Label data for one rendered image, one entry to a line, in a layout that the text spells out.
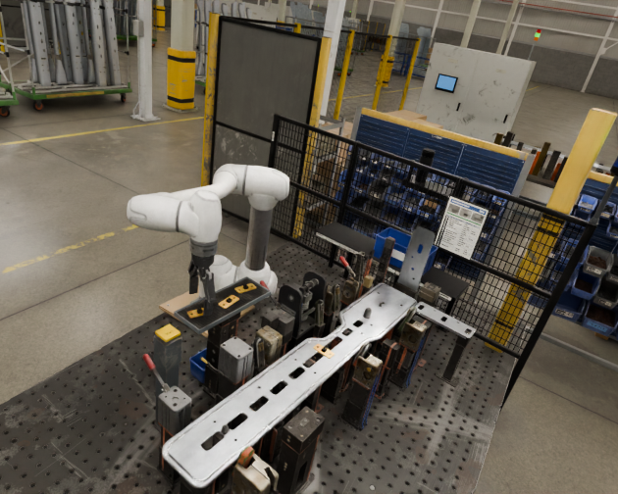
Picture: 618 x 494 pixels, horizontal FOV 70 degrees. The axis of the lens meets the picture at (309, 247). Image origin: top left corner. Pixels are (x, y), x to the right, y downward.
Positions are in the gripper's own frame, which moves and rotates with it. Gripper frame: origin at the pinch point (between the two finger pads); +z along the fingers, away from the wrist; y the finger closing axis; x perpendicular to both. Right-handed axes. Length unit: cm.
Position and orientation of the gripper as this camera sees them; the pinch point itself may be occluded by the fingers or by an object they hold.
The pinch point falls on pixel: (200, 301)
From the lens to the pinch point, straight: 163.5
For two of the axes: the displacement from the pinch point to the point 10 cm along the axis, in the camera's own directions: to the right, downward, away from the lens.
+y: 5.5, 4.7, -6.9
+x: 8.2, -1.4, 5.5
